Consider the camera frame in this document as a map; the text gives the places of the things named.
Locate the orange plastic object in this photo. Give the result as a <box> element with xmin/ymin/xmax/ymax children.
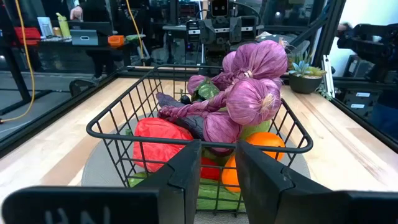
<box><xmin>108</xmin><ymin>34</ymin><xmax>125</xmax><ymax>48</ymax></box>

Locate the white aluminium bar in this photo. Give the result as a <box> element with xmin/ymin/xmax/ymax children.
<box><xmin>322</xmin><ymin>54</ymin><xmax>336</xmax><ymax>99</ymax></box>

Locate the succulent plant in dark pot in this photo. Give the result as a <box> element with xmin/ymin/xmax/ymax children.
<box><xmin>287</xmin><ymin>49</ymin><xmax>328</xmax><ymax>95</ymax></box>

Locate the yellow green bottle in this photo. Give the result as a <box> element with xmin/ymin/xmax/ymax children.
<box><xmin>55</xmin><ymin>12</ymin><xmax>72</xmax><ymax>39</ymax></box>

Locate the hanging yellow cable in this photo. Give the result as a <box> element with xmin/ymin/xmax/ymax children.
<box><xmin>125</xmin><ymin>0</ymin><xmax>146</xmax><ymax>60</ymax></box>

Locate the black grape bunch with leaf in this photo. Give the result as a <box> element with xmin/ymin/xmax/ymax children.
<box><xmin>179</xmin><ymin>77</ymin><xmax>221</xmax><ymax>106</ymax></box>

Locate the purple garlic braid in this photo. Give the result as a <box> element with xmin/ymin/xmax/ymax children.
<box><xmin>156</xmin><ymin>39</ymin><xmax>289</xmax><ymax>154</ymax></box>

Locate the red box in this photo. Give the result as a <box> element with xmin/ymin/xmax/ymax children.
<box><xmin>14</xmin><ymin>27</ymin><xmax>42</xmax><ymax>47</ymax></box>

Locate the orange clementine cluster with leaves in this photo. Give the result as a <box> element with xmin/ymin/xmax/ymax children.
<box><xmin>221</xmin><ymin>131</ymin><xmax>286</xmax><ymax>193</ymax></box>

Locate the black wire basket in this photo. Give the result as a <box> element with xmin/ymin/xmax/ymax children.
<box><xmin>86</xmin><ymin>64</ymin><xmax>314</xmax><ymax>218</ymax></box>

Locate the green bell pepper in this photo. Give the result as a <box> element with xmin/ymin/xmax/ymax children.
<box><xmin>238</xmin><ymin>119</ymin><xmax>272</xmax><ymax>141</ymax></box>

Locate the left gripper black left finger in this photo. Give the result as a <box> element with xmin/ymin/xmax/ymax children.
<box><xmin>134</xmin><ymin>139</ymin><xmax>203</xmax><ymax>224</ymax></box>

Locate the yellow power cable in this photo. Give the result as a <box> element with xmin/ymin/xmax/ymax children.
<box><xmin>0</xmin><ymin>0</ymin><xmax>37</xmax><ymax>124</ymax></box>

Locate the black case with white labels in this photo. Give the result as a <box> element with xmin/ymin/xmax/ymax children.
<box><xmin>337</xmin><ymin>90</ymin><xmax>374</xmax><ymax>119</ymax></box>

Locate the grey box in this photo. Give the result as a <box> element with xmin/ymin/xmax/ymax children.
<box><xmin>70</xmin><ymin>29</ymin><xmax>100</xmax><ymax>47</ymax></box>

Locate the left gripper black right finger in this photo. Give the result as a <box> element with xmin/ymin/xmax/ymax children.
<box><xmin>234</xmin><ymin>139</ymin><xmax>351</xmax><ymax>224</ymax></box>

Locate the round grey placemat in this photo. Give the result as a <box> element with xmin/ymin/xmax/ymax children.
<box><xmin>81</xmin><ymin>113</ymin><xmax>312</xmax><ymax>224</ymax></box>

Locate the red bell pepper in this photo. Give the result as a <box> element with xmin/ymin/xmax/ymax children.
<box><xmin>132</xmin><ymin>117</ymin><xmax>225</xmax><ymax>182</ymax></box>

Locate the black desk frame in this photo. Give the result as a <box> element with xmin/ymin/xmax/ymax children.
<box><xmin>0</xmin><ymin>18</ymin><xmax>147</xmax><ymax>116</ymax></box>

